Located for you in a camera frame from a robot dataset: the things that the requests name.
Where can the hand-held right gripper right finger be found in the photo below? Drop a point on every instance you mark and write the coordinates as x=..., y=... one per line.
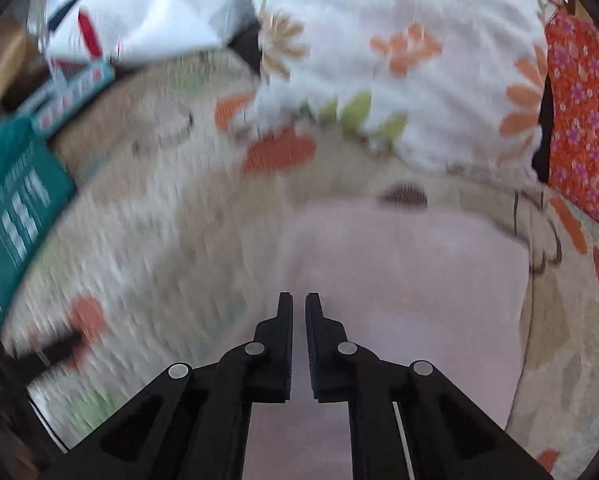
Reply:
x=313, y=355

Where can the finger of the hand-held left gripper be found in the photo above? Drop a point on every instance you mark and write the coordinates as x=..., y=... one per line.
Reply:
x=54, y=351

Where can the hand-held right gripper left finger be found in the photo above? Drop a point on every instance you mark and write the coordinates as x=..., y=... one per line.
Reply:
x=283, y=360

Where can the pale pink small garment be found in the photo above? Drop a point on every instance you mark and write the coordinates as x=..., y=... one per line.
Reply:
x=404, y=285

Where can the light blue dotted box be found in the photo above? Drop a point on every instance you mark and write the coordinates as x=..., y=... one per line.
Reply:
x=69, y=92

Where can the beige leaf print bed sheet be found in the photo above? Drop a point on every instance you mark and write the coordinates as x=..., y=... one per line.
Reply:
x=154, y=210

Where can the brown cardboard box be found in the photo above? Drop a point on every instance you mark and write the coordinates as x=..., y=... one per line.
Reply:
x=4, y=55

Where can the white plastic bag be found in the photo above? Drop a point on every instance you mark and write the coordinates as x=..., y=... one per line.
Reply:
x=154, y=5

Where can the white floral pillow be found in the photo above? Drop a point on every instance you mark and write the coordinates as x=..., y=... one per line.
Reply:
x=379, y=10

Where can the orange floral cloth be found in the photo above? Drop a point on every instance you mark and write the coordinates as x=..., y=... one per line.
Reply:
x=584, y=110

